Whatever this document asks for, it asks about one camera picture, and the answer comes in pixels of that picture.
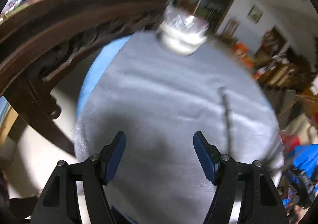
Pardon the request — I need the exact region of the red plastic chair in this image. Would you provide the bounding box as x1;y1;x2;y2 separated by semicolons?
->
281;135;301;155

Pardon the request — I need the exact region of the grey table cloth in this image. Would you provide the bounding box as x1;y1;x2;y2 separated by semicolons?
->
74;31;279;223

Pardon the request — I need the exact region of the carved dark wooden table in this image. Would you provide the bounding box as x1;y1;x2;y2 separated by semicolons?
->
1;0;168;155

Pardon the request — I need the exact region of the white bowl with plastic bag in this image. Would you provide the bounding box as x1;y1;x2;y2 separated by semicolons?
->
157;4;209;56

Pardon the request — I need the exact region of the framed wall picture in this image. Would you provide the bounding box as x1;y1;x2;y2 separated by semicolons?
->
247;5;264;24

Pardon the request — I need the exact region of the dark chopstick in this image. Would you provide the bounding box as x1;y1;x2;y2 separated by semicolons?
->
219;87;234;157

